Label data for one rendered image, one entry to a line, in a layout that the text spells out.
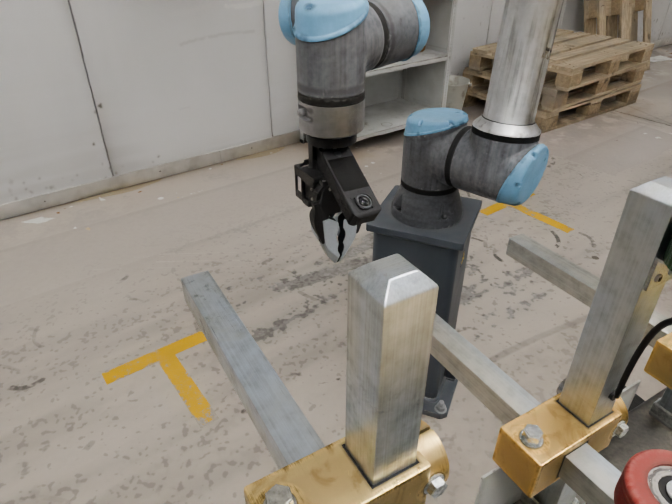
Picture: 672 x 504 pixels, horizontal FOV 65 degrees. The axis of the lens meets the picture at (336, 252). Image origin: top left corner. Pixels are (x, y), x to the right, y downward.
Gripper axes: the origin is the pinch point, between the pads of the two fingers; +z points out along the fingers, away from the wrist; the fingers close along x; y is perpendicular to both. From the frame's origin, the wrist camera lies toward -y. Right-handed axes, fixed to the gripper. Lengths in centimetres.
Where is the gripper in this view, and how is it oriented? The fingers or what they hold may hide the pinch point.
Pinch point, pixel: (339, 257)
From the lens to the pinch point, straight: 82.3
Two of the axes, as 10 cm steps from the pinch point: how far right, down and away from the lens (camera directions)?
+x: -8.5, 2.9, -4.3
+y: -5.2, -4.7, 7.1
